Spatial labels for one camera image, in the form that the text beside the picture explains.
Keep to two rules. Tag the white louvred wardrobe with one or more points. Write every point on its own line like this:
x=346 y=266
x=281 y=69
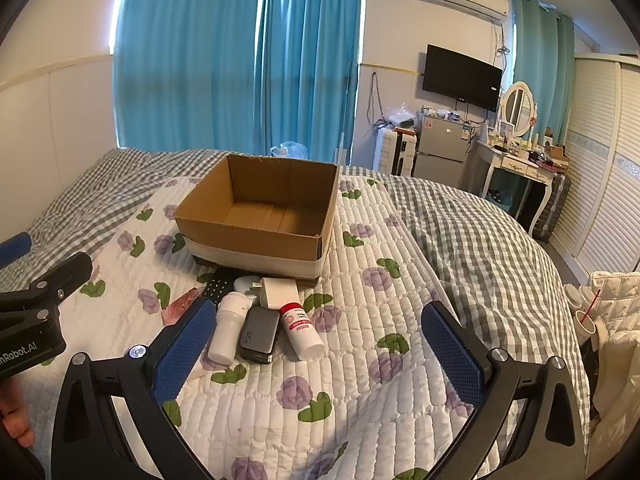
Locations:
x=600 y=160

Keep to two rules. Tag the small brown box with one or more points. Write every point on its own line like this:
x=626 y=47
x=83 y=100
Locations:
x=556 y=155

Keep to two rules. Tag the teal basket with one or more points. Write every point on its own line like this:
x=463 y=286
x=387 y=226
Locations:
x=500 y=202

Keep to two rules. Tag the white suitcase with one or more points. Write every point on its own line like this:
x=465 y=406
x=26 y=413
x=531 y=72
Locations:
x=395 y=152

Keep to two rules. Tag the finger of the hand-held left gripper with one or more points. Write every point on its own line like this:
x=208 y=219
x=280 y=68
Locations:
x=60 y=277
x=15 y=247

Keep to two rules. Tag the black wall television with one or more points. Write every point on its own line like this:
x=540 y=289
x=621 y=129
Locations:
x=460 y=77

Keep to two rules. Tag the dark checked suitcase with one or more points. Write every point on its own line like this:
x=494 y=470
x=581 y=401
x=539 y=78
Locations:
x=552 y=207

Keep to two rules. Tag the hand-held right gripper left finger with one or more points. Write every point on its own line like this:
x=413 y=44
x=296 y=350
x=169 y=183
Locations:
x=185 y=350

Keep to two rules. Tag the silver fridge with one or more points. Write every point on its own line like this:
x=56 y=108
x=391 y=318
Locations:
x=442 y=150

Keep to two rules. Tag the clear plastic bag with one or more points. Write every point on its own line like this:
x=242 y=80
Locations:
x=292 y=150

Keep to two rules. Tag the white charger plug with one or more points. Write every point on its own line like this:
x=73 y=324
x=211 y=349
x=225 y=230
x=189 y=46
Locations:
x=280 y=292

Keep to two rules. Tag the paper cup with straw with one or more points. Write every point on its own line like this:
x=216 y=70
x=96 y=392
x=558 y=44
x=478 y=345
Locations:
x=586 y=322

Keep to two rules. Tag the cardboard box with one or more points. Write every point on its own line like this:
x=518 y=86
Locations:
x=250 y=240

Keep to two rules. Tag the black remote control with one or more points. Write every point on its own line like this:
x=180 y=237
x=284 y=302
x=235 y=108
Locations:
x=218 y=285

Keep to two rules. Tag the white bottle with red label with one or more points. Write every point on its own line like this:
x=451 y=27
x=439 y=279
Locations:
x=300 y=332

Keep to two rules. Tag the person's left hand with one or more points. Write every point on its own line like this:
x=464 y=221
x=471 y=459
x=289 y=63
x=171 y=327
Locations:
x=15 y=415

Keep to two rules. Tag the white quilted jacket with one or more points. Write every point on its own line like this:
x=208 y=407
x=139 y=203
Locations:
x=620 y=340

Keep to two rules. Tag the crumpled plastic bag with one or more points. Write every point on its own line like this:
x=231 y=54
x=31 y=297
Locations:
x=400 y=117

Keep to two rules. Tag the pink packet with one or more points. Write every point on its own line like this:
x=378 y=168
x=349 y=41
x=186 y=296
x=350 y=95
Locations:
x=180 y=305

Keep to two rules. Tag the plain white bottle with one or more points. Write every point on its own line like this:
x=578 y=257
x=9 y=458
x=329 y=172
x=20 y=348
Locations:
x=227 y=330

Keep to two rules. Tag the dark grey power bank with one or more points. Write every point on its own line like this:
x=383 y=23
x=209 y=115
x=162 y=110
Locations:
x=257 y=332

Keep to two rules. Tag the narrow teal curtain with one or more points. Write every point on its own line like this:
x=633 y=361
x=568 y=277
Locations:
x=542 y=70

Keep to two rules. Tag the white earbud case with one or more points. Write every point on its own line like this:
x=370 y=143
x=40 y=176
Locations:
x=245 y=284

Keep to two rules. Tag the oval white mirror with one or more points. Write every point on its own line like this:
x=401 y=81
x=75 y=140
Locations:
x=517 y=107

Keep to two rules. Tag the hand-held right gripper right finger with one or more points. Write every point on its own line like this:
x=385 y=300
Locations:
x=452 y=355

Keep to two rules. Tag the wide teal curtain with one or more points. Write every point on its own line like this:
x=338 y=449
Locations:
x=185 y=60

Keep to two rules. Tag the white dressing table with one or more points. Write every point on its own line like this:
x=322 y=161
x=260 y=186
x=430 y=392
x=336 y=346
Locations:
x=520 y=162

